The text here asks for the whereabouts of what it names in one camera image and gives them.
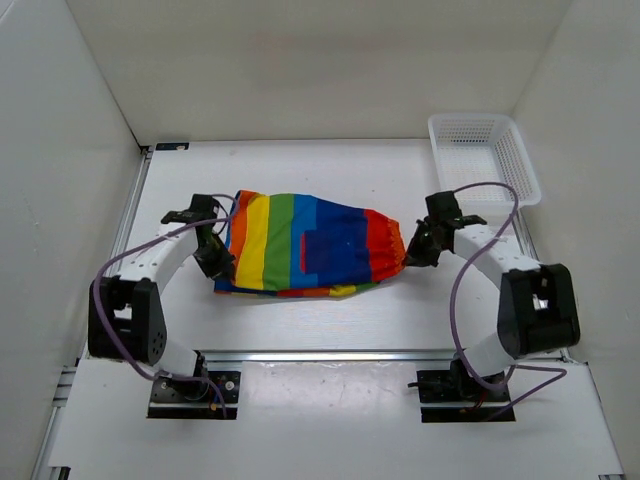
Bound rainbow striped shorts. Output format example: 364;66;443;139
214;190;405;298

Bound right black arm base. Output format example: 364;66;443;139
407;360;516;424

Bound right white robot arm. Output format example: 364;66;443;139
406;215;581;400

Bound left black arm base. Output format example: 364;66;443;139
147;365;242;421

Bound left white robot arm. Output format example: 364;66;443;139
88;209;233;400

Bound white plastic basket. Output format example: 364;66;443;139
428;113;541;216

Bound small dark corner label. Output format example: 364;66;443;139
155;142;190;151

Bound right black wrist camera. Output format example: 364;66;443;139
425;191;462;223

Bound aluminium left side rail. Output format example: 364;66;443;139
79;144;154;356

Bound aluminium rail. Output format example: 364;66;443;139
79;144;154;356
74;348;576;369

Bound aluminium front rail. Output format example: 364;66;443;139
74;348;576;369

